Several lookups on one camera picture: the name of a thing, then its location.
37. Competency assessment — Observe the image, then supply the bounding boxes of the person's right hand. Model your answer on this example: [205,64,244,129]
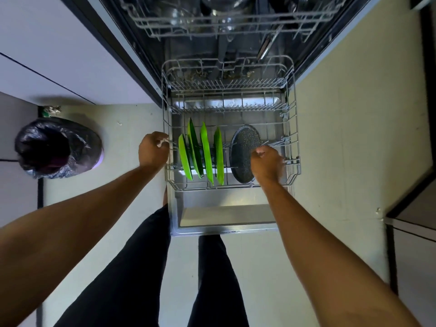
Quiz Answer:
[250,146,286,186]

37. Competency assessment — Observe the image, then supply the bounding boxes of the person's left hand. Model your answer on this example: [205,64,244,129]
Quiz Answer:
[138,131,170,169]

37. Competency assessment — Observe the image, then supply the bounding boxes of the person's right forearm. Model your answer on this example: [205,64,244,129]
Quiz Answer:
[260,178,423,327]

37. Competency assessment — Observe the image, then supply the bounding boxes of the black speckled frying pan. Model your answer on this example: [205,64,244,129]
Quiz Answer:
[229,124,263,184]

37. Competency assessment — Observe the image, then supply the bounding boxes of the person's left forearm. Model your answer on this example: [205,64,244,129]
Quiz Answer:
[0,164,167,327]

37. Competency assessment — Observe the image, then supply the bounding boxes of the grey wire dishwasher rack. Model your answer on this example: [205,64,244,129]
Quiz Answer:
[161,55,302,192]
[117,0,349,43]

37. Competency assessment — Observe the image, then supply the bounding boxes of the bin with black bag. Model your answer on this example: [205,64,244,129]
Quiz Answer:
[14,117,103,179]

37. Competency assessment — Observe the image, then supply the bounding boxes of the clear drinking glass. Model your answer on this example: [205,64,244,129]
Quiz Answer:
[201,0,253,34]

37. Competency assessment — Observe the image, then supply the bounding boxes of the white kitchen cabinet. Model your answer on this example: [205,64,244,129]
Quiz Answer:
[0,0,163,107]

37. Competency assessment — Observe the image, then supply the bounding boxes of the white cabinet with dark top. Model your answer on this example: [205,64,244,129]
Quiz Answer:
[384,173,436,327]

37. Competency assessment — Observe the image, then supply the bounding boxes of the person's black trousers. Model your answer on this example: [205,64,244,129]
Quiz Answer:
[53,204,250,327]

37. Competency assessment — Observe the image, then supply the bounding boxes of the stainless steel dishwasher door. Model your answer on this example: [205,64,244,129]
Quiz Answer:
[168,185,295,237]

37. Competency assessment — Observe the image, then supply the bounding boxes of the green plate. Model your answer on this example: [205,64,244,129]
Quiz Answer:
[187,118,204,179]
[213,127,225,186]
[178,134,193,182]
[200,122,215,186]

